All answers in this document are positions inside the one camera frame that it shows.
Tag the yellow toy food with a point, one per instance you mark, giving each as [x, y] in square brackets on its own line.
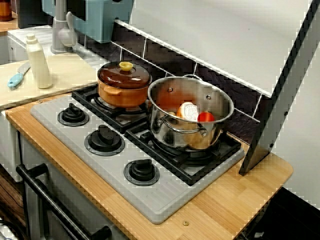
[172, 114]

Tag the stainless steel pot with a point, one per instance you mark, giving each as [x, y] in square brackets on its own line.
[175, 140]

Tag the white orange toy food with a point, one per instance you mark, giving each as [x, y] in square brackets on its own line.
[187, 111]

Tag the orange toy pot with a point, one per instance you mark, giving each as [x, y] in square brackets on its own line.
[126, 98]

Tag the red toy tomato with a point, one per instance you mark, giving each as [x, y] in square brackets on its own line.
[206, 117]

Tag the black stove knob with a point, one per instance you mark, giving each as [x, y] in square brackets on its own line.
[72, 115]
[141, 171]
[104, 140]

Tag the black burner grate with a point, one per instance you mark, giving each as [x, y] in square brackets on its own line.
[82, 96]
[185, 172]

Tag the brown lid yellow knob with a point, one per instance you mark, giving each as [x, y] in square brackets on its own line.
[113, 77]

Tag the black tile backsplash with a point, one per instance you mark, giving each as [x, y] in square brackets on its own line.
[225, 95]

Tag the grey stove plate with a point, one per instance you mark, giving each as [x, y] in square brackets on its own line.
[150, 200]

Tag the light wooden cutting board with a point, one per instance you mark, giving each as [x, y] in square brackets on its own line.
[67, 80]

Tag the dark side panel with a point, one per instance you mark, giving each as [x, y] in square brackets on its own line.
[262, 140]

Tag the white oven cabinet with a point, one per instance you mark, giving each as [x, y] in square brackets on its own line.
[55, 185]

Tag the cream plastic bottle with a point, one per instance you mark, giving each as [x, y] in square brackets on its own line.
[40, 70]

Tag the grey toy faucet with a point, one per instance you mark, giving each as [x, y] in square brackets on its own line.
[60, 32]

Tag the white sink counter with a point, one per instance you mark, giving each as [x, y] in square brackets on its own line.
[43, 33]

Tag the brown jar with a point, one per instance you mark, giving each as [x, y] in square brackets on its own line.
[5, 10]

